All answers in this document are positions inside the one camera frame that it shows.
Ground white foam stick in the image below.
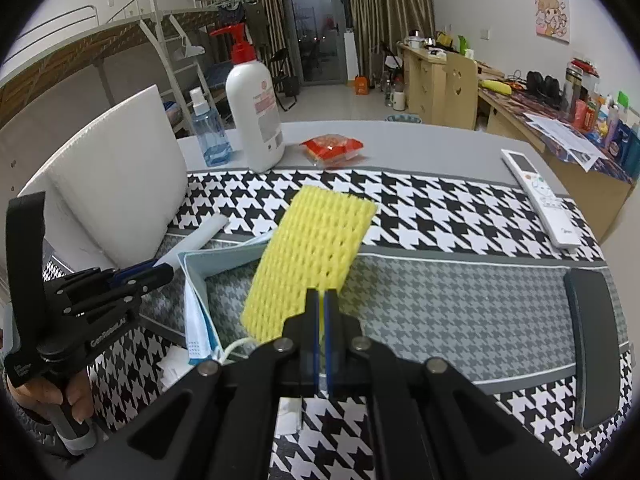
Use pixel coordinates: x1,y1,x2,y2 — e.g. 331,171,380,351
155,214,229,270

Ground white tissue paper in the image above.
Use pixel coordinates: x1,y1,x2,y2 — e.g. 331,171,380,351
157,346,193,391

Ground blue surgical mask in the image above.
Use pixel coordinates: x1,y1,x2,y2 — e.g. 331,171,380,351
178,232,272,366

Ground yellow foam net sleeve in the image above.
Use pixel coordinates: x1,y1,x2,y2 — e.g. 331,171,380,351
241,185,376,344

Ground person's left hand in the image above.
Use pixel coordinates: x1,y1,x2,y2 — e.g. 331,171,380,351
2,370,96,446

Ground white foam box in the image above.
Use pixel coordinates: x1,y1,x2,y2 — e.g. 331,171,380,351
21,86,188,271

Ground houndstooth table mat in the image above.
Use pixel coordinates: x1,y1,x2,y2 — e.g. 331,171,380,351
89,168,634,479

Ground blue spray bottle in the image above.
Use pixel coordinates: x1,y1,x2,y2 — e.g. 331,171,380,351
190,87,232,167

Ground red snack packet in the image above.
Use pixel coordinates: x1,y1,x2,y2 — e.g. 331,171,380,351
300,133,364,168

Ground white lotion pump bottle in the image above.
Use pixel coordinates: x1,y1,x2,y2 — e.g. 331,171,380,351
209,23,284,174

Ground metal bunk bed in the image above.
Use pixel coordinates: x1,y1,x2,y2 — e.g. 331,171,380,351
1,0,252,130

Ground blue rimmed trash bin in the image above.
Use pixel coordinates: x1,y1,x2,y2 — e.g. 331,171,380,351
385,114,422,125

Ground black folding chair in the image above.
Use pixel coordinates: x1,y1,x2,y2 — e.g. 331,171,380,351
268,47,299,112

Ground white remote control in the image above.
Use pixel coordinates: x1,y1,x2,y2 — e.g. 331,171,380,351
501,150,580,249

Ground black smartphone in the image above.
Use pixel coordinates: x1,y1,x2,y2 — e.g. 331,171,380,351
564,269,620,432

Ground orange bucket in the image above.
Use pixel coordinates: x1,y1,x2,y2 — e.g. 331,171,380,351
354,75,370,96

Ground wooden chair smiley back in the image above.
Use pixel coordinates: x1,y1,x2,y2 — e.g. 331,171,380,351
444,52,478,130

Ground yellow object on desk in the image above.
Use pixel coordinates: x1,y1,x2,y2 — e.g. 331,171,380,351
478,79,513,96

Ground printed paper sheets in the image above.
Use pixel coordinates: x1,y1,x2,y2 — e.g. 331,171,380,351
524,113,605,171

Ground wooden desk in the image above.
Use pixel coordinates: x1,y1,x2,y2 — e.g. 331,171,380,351
399,44,634,242

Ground black headphones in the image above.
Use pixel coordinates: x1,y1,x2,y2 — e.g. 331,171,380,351
526,70,562,108

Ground green bottle on desk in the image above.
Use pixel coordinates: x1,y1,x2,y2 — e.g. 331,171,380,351
458,35,469,55

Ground glass balcony door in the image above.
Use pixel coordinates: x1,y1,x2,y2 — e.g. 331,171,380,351
283,0,347,86

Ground right brown curtain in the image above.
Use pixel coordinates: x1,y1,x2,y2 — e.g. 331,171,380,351
350,0,436,77

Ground cartoon girl wall poster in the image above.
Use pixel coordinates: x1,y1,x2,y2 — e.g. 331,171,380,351
534,0,570,44

